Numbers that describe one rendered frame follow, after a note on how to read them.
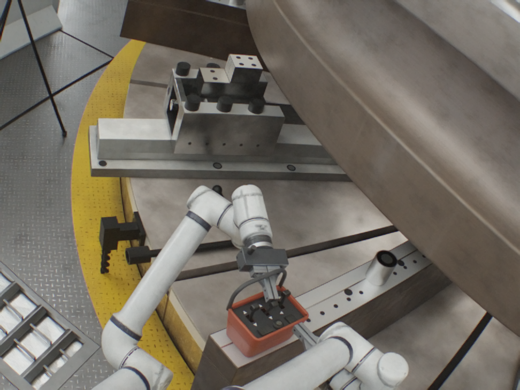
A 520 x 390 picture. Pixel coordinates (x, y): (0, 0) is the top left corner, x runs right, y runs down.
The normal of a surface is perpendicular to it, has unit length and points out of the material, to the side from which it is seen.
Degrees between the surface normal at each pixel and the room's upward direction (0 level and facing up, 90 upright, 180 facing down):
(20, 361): 4
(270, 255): 13
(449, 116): 82
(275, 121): 90
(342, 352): 33
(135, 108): 0
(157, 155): 90
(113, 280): 0
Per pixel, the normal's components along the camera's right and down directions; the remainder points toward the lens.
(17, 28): 0.72, -0.29
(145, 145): 0.35, 0.41
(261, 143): 0.28, 0.68
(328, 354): 0.55, -0.74
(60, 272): 0.27, -0.73
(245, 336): -0.77, 0.33
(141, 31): -0.10, 0.62
